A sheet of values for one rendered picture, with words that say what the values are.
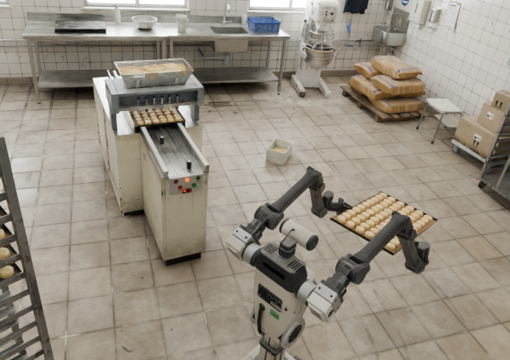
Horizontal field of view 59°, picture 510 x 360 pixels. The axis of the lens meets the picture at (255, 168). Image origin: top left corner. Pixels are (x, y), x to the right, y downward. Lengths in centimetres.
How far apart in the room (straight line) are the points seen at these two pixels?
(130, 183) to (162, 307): 112
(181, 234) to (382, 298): 159
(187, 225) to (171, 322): 69
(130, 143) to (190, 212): 79
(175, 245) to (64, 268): 86
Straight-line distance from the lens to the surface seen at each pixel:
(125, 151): 377
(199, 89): 369
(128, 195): 399
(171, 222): 337
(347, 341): 334
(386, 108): 646
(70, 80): 656
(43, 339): 218
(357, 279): 187
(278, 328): 206
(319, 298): 180
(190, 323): 328
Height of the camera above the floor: 252
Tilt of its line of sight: 31 degrees down
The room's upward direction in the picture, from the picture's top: 6 degrees clockwise
